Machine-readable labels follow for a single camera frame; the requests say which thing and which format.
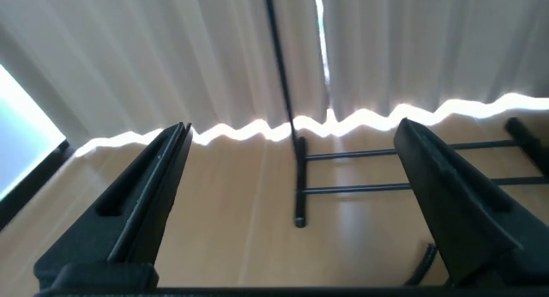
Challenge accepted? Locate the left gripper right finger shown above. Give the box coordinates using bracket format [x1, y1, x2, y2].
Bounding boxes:
[393, 118, 549, 288]

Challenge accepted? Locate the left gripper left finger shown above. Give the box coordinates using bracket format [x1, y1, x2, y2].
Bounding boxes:
[33, 121, 194, 289]

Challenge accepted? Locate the black clothes rack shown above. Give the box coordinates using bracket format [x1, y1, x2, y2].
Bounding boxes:
[262, 0, 549, 228]

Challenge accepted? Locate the beige curtain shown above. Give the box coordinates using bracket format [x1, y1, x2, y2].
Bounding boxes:
[0, 0, 549, 150]

